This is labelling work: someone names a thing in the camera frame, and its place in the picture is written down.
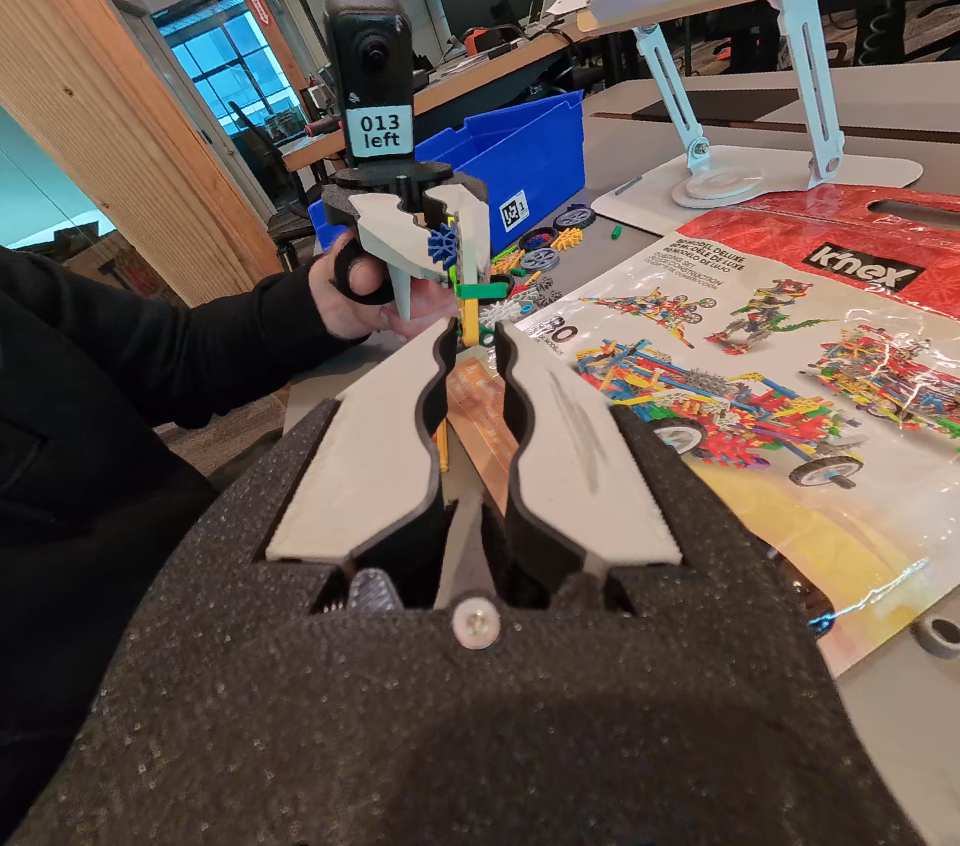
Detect colourful toy rod connector assembly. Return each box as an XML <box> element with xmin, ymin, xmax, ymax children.
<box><xmin>427</xmin><ymin>212</ymin><xmax>519</xmax><ymax>348</ymax></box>

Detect blue plastic bin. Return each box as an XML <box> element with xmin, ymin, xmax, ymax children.
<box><xmin>307</xmin><ymin>88</ymin><xmax>586</xmax><ymax>247</ymax></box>

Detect printed toy set plastic bag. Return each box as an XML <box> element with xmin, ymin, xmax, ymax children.
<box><xmin>517</xmin><ymin>184</ymin><xmax>960</xmax><ymax>675</ymax></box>

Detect person's black clothed torso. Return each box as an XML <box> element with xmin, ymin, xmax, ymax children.
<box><xmin>0</xmin><ymin>246</ymin><xmax>226</xmax><ymax>840</ymax></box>

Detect black table mat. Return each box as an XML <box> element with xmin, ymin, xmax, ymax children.
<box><xmin>637</xmin><ymin>88</ymin><xmax>800</xmax><ymax>123</ymax></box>

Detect white adjustable book stand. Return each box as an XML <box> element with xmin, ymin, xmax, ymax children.
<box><xmin>547</xmin><ymin>0</ymin><xmax>960</xmax><ymax>236</ymax></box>

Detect black office chair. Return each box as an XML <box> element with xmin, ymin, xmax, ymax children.
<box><xmin>228</xmin><ymin>102</ymin><xmax>316</xmax><ymax>262</ymax></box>

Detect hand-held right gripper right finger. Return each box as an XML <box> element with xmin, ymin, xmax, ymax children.
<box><xmin>493</xmin><ymin>321</ymin><xmax>684</xmax><ymax>596</ymax></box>

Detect pile of toy construction pieces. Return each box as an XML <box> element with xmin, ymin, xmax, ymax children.
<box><xmin>491</xmin><ymin>204</ymin><xmax>601</xmax><ymax>330</ymax></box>

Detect brown cardboard sheet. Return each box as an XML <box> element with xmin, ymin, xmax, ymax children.
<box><xmin>446</xmin><ymin>354</ymin><xmax>526</xmax><ymax>517</ymax></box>

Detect window with dark frame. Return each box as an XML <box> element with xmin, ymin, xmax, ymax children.
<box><xmin>153</xmin><ymin>9</ymin><xmax>290</xmax><ymax>146</ymax></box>

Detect person's left forearm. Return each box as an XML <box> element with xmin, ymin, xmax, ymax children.
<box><xmin>142</xmin><ymin>259</ymin><xmax>370</xmax><ymax>431</ymax></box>

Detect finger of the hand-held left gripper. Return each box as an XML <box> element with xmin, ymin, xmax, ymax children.
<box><xmin>348</xmin><ymin>192</ymin><xmax>451</xmax><ymax>322</ymax></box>
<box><xmin>423</xmin><ymin>184</ymin><xmax>492</xmax><ymax>285</ymax></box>

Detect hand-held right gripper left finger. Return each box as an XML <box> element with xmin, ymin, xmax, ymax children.
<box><xmin>264</xmin><ymin>317</ymin><xmax>460</xmax><ymax>588</ymax></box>

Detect long wooden desk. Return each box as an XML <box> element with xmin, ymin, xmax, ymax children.
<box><xmin>281</xmin><ymin>24</ymin><xmax>586</xmax><ymax>172</ymax></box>

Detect person's left hand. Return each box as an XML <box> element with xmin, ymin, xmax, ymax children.
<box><xmin>309</xmin><ymin>234</ymin><xmax>459</xmax><ymax>343</ymax></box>

